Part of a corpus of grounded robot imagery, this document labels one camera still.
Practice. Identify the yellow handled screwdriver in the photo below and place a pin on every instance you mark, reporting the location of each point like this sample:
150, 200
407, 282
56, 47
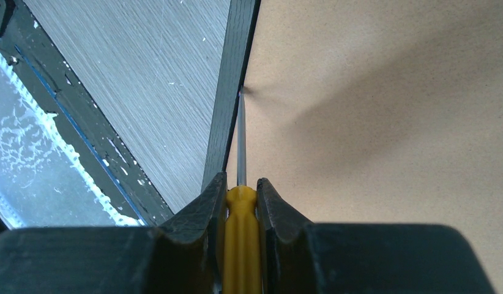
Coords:
241, 253

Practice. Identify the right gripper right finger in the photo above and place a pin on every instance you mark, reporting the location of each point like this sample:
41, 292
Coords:
301, 256

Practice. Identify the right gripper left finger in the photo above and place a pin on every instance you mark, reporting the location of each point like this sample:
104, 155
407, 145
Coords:
183, 255

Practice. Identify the black picture frame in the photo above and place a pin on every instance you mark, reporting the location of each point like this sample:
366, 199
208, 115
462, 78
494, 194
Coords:
382, 111

